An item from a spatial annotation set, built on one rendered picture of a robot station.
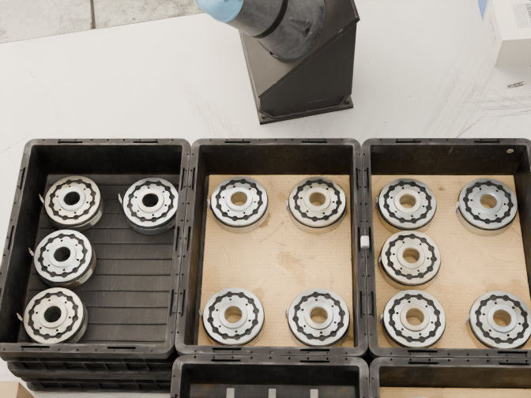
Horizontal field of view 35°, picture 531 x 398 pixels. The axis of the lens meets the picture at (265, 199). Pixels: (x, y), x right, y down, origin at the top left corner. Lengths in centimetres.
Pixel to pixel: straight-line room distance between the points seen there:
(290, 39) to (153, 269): 50
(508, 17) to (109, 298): 101
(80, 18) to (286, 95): 141
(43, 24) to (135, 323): 173
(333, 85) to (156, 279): 55
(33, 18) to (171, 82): 125
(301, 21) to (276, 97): 19
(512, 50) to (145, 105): 79
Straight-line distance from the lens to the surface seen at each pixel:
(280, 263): 148
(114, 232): 155
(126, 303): 148
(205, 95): 184
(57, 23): 301
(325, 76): 170
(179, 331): 134
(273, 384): 140
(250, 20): 156
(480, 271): 150
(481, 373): 136
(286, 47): 162
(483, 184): 155
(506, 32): 186
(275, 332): 143
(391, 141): 149
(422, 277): 145
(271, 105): 174
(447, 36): 195
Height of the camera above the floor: 217
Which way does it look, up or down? 60 degrees down
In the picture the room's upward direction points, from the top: 5 degrees counter-clockwise
